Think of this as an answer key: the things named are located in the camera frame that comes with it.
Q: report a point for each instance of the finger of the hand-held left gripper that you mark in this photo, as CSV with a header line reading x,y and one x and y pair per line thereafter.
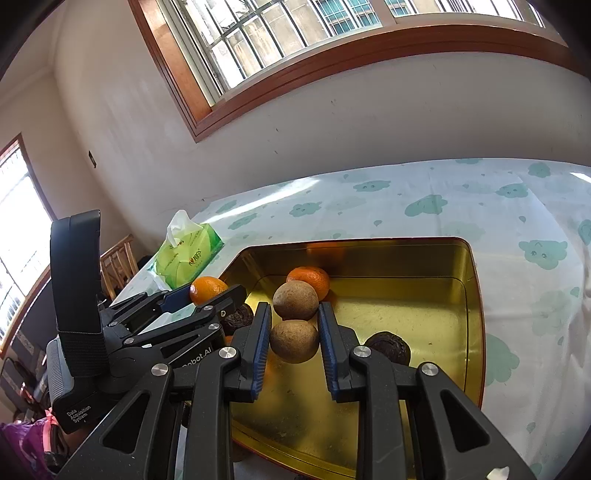
x,y
178,297
221,302

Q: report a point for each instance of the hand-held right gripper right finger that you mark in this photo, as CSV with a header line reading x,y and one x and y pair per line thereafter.
x,y
325,350

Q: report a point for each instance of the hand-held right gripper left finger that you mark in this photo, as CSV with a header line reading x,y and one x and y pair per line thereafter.
x,y
264,344

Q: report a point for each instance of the orange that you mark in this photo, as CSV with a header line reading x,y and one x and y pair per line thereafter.
x,y
207,290
309,280

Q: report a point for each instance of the dark wrinkled passion fruit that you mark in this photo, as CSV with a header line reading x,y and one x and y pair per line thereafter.
x,y
238,318
389,347

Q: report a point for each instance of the brown kiwi front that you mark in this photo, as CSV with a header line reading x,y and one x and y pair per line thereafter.
x,y
294,341

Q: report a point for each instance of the brown kiwi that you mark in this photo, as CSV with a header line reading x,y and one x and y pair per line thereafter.
x,y
294,341
295,300

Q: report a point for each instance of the red and gold tin box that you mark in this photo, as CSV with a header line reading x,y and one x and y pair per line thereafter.
x,y
415,314

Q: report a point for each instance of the green tissue box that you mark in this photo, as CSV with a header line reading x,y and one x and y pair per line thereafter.
x,y
184,258

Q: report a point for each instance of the bamboo chair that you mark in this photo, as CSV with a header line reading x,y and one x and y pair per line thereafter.
x,y
117,246

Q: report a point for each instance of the small wooden framed window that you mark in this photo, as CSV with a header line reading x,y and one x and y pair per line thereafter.
x,y
18,221

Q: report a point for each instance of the purple garment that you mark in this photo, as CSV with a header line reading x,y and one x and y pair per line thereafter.
x,y
23,445

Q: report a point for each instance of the white cloud print tablecloth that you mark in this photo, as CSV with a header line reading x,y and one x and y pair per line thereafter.
x,y
531,323

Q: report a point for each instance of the large barred wooden window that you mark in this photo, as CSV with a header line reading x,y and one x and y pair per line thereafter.
x,y
277,92

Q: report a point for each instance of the dark wall switch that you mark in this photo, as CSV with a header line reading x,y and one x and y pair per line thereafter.
x,y
93,158

